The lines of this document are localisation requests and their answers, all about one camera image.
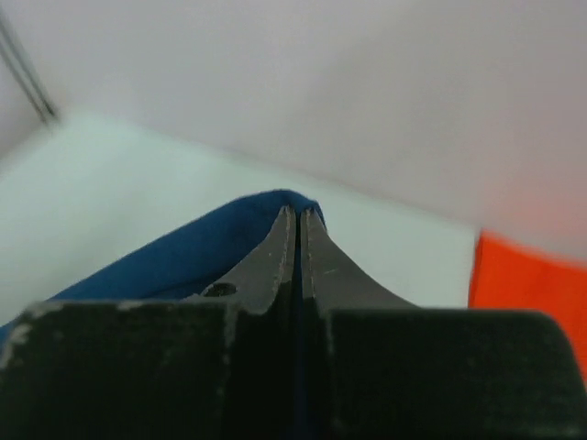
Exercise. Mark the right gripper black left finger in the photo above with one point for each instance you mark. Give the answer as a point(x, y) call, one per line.
point(216, 365)

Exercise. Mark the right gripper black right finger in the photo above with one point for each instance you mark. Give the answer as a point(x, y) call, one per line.
point(380, 367)

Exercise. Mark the blue t shirt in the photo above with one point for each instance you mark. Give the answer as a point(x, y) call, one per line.
point(189, 258)

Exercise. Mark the folded orange t shirt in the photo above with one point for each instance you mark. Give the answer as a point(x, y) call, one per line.
point(509, 276)

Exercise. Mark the left aluminium corner post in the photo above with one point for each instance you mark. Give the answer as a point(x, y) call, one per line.
point(16, 59)

